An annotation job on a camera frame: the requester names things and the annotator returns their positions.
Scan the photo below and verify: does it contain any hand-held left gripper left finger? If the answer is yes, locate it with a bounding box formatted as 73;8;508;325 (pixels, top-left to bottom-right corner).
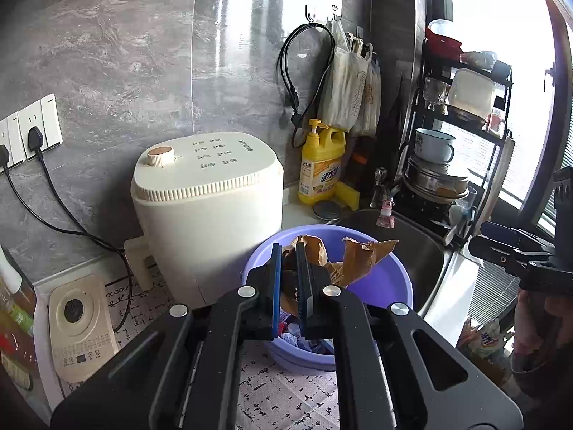
50;243;284;430

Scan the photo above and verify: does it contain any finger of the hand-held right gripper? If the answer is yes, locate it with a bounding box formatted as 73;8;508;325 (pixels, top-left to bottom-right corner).
468;236;531;274
481;221;557;254

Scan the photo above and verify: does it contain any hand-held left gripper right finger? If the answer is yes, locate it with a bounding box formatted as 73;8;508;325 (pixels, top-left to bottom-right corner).
295;241;524;430

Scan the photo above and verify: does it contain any white printed paper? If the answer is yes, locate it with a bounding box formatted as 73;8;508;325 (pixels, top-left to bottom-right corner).
280;318;334;354

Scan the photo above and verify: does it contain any purple plastic basin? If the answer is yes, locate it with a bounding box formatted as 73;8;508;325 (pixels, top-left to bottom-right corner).
242;225;413;371

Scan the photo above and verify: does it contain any person's right hand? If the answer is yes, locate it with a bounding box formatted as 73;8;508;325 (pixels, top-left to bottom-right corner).
512;287;567;395

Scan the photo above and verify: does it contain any stainless steel sink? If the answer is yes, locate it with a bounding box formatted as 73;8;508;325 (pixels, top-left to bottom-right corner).
331;208;453;319

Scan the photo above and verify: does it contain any round metal sink strainer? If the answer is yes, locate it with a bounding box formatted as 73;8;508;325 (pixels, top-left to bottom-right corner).
312;201;345;222

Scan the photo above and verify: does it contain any printed refill pouch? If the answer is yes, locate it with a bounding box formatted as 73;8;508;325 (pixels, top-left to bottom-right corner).
457;318;515;368

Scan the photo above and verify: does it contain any stack of metal bowls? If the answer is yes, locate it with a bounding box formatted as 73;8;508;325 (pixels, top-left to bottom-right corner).
403;157;471;200

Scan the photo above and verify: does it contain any cream air fryer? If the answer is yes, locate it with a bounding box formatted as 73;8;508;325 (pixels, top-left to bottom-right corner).
124;132;285;310

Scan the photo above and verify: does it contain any yellow sponge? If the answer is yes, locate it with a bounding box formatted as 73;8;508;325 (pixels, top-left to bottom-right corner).
336;181;360;210

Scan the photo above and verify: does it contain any black kitchen rack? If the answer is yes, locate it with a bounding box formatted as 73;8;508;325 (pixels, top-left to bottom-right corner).
394;38;515;234

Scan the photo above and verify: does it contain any printed table mat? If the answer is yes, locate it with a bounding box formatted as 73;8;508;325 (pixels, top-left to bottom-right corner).
63;264;341;430

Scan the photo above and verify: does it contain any yellow dish soap bottle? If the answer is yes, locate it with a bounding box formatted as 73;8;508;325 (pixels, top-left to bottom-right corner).
298;119;347;207

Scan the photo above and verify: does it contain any metal faucet with pink nozzle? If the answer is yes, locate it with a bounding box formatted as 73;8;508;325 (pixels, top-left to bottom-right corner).
369;167;399;229

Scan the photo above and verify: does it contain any white enamel mug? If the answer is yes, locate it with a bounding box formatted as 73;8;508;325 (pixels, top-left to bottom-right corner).
414;128;456;164

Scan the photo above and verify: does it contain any dark bottle with orange label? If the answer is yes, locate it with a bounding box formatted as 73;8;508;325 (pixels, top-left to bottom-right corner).
349;137;379;209

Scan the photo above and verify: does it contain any white plastic container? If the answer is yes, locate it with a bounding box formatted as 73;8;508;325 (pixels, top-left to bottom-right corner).
448;68;497;119

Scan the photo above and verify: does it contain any clear glass cup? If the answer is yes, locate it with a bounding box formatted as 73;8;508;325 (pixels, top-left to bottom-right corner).
423;76;448;110

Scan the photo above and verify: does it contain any hanging beige bag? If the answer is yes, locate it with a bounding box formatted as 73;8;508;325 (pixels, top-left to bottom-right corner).
351;42;382;137

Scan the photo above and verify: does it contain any cream induction cooker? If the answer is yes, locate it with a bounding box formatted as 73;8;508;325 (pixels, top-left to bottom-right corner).
48;274;121;383

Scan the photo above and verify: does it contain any red bowl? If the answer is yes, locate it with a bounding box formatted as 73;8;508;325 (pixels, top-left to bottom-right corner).
425;19;463;61

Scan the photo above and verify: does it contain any hanging white cloth bag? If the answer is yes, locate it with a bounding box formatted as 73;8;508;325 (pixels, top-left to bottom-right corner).
319;20;370;133

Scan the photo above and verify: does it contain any white-top oil dispenser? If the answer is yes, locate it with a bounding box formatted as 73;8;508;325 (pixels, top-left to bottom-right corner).
0;244;37;328

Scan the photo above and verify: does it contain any black cooker power cable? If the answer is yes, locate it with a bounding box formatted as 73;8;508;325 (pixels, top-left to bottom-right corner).
33;150;135;334

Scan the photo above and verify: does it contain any hanging black cable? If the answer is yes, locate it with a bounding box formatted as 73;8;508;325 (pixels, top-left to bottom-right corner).
278;22;336;148

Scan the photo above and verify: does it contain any metal wall hook rack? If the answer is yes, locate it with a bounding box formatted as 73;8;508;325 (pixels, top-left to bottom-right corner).
305;2;343;24

